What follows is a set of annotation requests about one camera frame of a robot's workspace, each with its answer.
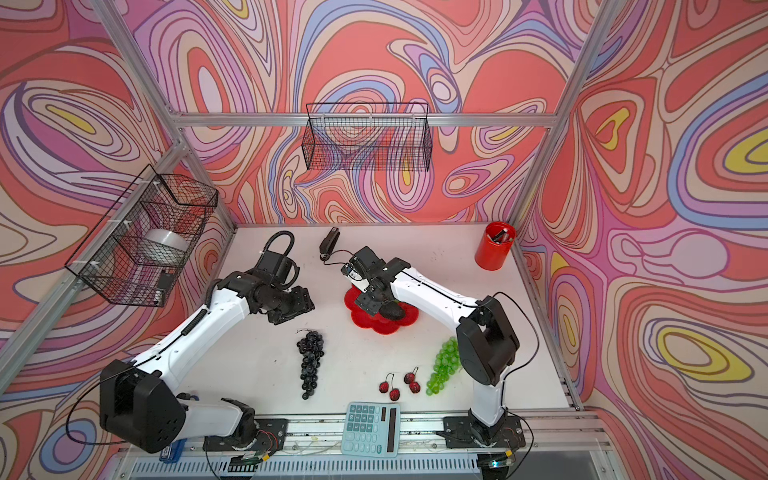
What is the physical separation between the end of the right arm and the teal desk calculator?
0.83ft

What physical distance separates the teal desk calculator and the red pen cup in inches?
23.1

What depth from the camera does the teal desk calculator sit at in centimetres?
71

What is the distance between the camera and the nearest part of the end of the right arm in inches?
24.4
